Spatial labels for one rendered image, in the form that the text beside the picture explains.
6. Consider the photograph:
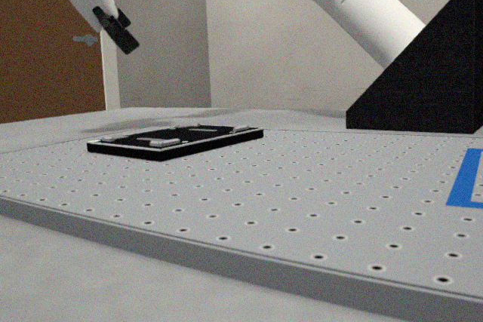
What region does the blue tape rectangle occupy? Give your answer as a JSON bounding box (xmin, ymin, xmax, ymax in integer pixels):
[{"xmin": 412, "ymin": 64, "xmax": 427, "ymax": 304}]
[{"xmin": 445, "ymin": 148, "xmax": 483, "ymax": 209}]

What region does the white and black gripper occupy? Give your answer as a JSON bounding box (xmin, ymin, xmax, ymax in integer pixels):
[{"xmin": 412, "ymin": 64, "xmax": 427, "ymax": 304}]
[{"xmin": 69, "ymin": 0, "xmax": 139, "ymax": 55}]

